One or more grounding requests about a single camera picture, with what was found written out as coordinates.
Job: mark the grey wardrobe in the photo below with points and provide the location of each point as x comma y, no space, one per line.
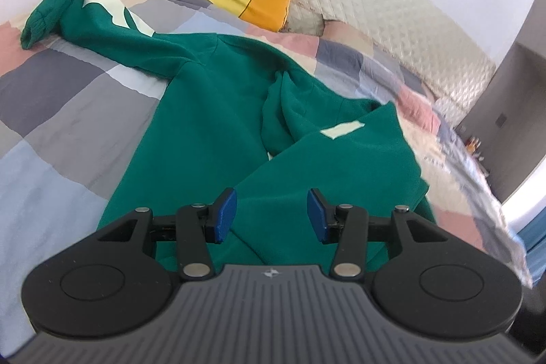
512,121

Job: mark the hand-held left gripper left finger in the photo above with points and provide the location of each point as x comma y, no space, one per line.
226,214

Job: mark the blue curtain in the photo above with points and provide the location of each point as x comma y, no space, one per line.
531,234

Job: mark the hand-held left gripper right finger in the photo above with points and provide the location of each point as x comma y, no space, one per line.
316,214

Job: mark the cluster of small bottles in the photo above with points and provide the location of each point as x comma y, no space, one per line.
471,144

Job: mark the patchwork bedsheet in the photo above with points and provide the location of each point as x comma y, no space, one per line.
51,112

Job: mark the green sweatshirt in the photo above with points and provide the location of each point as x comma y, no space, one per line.
213,133

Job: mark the dark socket on wardrobe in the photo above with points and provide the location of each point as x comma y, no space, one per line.
501,119

